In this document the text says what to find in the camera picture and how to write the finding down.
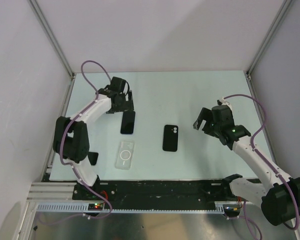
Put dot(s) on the right aluminium frame post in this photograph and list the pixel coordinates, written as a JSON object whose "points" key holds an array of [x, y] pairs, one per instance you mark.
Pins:
{"points": [[270, 34]]}

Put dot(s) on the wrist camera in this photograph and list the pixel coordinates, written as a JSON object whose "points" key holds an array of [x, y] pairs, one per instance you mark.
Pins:
{"points": [[222, 114], [117, 84]]}

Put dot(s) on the left aluminium frame post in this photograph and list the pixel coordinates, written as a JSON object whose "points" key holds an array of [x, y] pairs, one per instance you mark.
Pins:
{"points": [[41, 18]]}

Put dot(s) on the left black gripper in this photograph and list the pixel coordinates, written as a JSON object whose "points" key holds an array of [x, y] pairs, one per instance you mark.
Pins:
{"points": [[127, 106]]}

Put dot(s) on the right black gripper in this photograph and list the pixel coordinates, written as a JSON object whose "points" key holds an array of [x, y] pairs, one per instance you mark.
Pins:
{"points": [[205, 114]]}

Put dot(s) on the clear magsafe phone case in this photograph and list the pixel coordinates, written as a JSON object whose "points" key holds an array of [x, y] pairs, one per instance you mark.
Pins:
{"points": [[125, 155]]}

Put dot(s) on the aluminium front frame rail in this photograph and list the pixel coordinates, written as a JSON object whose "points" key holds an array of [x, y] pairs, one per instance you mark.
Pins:
{"points": [[51, 191]]}

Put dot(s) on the black smartphone blue edge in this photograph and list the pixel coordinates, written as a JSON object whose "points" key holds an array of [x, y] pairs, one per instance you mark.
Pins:
{"points": [[128, 123]]}

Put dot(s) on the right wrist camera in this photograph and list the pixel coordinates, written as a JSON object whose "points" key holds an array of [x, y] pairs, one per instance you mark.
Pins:
{"points": [[222, 114]]}

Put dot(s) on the aluminium frame post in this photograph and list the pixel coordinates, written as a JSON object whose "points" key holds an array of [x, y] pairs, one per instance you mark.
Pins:
{"points": [[270, 34], [41, 18]]}

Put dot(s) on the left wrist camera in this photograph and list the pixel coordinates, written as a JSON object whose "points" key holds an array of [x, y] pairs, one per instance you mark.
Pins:
{"points": [[117, 84]]}

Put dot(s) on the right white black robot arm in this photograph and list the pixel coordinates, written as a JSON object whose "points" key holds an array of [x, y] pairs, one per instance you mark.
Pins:
{"points": [[277, 194]]}

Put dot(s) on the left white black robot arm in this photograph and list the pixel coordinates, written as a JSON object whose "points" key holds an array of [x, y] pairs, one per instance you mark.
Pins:
{"points": [[71, 137]]}

